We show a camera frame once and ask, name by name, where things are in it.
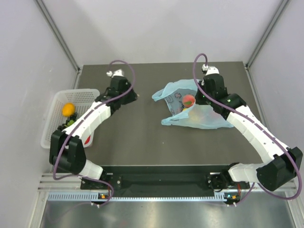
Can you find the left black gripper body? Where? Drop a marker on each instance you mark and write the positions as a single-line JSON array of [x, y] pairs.
[[129, 97]]

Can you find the pink fake peach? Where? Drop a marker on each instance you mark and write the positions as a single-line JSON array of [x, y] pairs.
[[188, 101]]

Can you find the light blue plastic bag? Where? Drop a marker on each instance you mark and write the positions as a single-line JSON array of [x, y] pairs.
[[197, 116]]

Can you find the red fake apple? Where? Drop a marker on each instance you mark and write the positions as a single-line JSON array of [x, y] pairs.
[[87, 140]]

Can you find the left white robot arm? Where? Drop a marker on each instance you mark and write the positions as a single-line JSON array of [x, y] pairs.
[[67, 151]]

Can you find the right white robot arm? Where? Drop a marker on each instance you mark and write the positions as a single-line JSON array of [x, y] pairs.
[[279, 161]]

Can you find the dark purple fake grapes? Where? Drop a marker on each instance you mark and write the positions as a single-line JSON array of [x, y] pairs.
[[64, 125]]

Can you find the orange fake orange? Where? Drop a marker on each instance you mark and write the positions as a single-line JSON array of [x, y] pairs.
[[68, 110]]

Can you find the green fake grapes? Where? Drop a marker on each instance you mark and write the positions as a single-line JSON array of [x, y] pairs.
[[70, 122]]

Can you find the white perforated plastic basket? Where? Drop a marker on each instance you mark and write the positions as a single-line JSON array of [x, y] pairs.
[[82, 99]]

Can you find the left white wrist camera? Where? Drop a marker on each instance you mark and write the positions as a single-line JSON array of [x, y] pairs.
[[118, 72]]

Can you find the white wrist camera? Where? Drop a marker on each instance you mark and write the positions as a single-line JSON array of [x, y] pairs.
[[209, 70], [118, 72]]

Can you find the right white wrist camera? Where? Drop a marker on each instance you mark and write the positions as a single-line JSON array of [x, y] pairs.
[[209, 70]]

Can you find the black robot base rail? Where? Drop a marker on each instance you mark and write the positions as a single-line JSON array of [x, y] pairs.
[[167, 181]]

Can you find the left aluminium frame post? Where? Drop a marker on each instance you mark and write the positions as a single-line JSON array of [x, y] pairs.
[[56, 32]]

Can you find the aluminium frame post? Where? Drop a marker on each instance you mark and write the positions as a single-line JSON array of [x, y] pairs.
[[283, 4], [56, 32]]

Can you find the right aluminium frame post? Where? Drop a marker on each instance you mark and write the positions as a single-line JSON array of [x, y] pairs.
[[283, 4]]

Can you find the grey slotted cable duct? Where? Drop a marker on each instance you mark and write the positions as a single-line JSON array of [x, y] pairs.
[[98, 196]]

